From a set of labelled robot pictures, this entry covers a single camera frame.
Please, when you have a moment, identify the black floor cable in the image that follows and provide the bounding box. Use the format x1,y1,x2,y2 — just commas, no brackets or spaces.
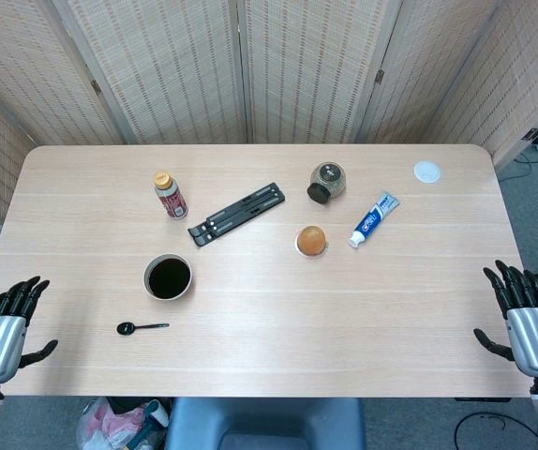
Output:
454,411,538,450

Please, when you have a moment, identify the glass jar with black lid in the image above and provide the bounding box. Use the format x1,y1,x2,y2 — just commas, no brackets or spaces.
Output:
306,161,348,205

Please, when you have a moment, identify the clear plastic bag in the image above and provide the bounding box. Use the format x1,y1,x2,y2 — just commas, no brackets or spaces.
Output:
76,397,170,450

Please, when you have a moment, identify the dark blue chair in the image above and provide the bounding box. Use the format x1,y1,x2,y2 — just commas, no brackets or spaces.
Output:
164,397,366,450

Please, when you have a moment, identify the black folding laptop stand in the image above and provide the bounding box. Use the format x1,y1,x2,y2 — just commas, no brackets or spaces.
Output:
187,182,287,248

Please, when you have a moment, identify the small black spoon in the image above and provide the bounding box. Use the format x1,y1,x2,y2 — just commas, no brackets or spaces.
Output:
115,321,171,337

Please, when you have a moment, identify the white round grommet cover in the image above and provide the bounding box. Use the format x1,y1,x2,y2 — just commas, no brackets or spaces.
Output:
412,159,442,185

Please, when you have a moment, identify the red label bottle gold cap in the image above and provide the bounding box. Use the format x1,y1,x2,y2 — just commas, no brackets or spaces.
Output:
151,171,189,220

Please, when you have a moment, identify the cup of dark liquid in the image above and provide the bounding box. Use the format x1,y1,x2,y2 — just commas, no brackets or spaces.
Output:
142,253,194,302

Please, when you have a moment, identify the orange jelly cup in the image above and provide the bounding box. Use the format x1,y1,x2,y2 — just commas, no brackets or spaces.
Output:
294,225,330,258

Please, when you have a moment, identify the woven folding screen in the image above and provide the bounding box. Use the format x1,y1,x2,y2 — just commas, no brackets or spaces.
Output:
0,0,538,226

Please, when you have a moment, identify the blue white toothpaste tube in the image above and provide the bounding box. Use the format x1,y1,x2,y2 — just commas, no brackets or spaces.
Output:
347,189,402,249

